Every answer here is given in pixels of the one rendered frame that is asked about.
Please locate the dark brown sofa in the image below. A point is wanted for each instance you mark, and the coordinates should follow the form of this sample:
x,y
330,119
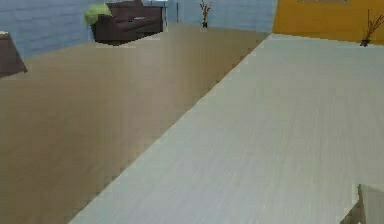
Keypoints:
x,y
126,25

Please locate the brown twig house plant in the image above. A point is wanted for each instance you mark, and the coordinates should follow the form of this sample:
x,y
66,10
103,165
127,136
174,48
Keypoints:
x,y
370,29
205,13

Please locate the light green cushion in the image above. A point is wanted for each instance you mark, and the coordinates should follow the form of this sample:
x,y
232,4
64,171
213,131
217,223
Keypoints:
x,y
96,13

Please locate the dark brown cabinet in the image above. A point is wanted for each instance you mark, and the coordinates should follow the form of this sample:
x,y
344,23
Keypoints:
x,y
9,56

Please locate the grey framed wall picture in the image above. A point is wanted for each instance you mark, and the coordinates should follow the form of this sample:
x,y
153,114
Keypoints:
x,y
321,1

